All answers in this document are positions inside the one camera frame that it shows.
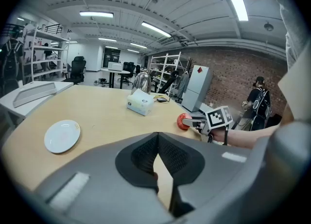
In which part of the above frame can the shiny metal kettle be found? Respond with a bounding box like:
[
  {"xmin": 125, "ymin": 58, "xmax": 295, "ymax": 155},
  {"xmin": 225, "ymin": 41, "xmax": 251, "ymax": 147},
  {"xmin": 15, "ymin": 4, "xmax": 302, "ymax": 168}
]
[{"xmin": 131, "ymin": 71, "xmax": 153, "ymax": 95}]

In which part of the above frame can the white shelf rack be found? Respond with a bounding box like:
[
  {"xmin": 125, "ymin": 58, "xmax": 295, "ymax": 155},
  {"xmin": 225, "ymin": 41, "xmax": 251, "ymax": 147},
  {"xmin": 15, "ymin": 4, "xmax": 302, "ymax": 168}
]
[
  {"xmin": 23, "ymin": 25, "xmax": 70, "ymax": 83},
  {"xmin": 148, "ymin": 52, "xmax": 190, "ymax": 97}
]

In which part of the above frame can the person's grey sweatshirt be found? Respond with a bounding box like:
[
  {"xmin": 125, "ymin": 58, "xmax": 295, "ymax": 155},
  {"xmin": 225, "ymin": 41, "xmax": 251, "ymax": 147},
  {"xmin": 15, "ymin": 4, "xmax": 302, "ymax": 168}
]
[{"xmin": 273, "ymin": 0, "xmax": 309, "ymax": 73}]

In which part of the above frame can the white plate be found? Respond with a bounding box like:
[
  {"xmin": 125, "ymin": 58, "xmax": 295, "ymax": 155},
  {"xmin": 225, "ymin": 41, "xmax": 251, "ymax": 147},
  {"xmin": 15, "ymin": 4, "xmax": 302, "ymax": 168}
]
[{"xmin": 44, "ymin": 120, "xmax": 81, "ymax": 154}]

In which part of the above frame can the red apple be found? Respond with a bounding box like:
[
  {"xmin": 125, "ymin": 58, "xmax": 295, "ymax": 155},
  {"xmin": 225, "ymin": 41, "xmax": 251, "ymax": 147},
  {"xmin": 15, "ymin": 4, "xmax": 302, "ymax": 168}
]
[{"xmin": 176, "ymin": 113, "xmax": 193, "ymax": 130}]

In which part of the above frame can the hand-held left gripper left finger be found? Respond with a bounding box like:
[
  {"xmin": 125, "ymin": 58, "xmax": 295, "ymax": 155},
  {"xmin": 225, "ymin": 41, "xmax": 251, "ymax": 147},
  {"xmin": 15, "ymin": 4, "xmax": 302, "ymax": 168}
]
[{"xmin": 34, "ymin": 132, "xmax": 175, "ymax": 224}]

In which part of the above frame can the ceiling light strip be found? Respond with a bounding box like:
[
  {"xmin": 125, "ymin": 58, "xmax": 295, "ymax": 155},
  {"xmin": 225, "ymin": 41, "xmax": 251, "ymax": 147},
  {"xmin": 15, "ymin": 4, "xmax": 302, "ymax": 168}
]
[
  {"xmin": 79, "ymin": 11, "xmax": 114, "ymax": 18},
  {"xmin": 229, "ymin": 0, "xmax": 249, "ymax": 22},
  {"xmin": 141, "ymin": 21, "xmax": 172, "ymax": 38}
]

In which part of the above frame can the grey rectangular tray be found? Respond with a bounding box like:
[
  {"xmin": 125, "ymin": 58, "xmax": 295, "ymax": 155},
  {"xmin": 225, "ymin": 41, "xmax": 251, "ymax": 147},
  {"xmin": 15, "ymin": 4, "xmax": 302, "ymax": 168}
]
[{"xmin": 12, "ymin": 82, "xmax": 56, "ymax": 108}]

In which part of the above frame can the grey cabinet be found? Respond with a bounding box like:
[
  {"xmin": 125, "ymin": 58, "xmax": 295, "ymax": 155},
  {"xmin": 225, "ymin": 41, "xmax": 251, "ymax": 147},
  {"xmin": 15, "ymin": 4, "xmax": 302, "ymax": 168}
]
[{"xmin": 181, "ymin": 65, "xmax": 212, "ymax": 112}]

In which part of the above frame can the black office chair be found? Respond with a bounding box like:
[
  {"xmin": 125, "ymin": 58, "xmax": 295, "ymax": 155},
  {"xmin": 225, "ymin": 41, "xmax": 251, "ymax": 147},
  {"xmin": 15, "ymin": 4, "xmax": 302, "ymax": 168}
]
[{"xmin": 63, "ymin": 56, "xmax": 87, "ymax": 85}]

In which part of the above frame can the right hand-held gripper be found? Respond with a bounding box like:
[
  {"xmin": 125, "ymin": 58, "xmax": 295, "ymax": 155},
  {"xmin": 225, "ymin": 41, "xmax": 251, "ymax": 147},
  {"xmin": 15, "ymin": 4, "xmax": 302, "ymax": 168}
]
[{"xmin": 182, "ymin": 105, "xmax": 234, "ymax": 143}]

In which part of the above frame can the white tissue box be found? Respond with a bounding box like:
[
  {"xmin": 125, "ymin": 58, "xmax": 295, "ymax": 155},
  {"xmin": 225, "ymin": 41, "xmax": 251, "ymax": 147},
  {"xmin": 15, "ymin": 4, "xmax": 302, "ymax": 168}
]
[{"xmin": 126, "ymin": 88, "xmax": 155, "ymax": 116}]

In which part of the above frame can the round white table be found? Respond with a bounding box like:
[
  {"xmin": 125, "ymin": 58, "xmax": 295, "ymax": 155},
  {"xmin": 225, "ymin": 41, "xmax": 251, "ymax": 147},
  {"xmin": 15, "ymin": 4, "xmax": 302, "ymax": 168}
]
[{"xmin": 101, "ymin": 69, "xmax": 131, "ymax": 89}]

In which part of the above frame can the black backpack with white trim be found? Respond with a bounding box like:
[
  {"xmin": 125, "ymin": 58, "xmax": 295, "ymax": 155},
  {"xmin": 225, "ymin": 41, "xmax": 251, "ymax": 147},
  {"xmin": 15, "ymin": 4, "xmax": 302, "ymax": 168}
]
[{"xmin": 251, "ymin": 89, "xmax": 271, "ymax": 119}]

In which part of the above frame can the person's right forearm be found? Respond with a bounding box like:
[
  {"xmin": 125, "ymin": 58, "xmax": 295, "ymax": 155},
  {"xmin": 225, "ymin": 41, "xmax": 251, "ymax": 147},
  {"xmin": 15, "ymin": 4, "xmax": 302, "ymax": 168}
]
[{"xmin": 212, "ymin": 123, "xmax": 282, "ymax": 150}]

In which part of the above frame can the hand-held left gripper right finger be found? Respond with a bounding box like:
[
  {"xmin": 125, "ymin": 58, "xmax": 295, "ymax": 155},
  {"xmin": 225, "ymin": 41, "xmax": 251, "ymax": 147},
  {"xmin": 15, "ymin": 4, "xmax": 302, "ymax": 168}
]
[{"xmin": 158, "ymin": 132, "xmax": 268, "ymax": 224}]

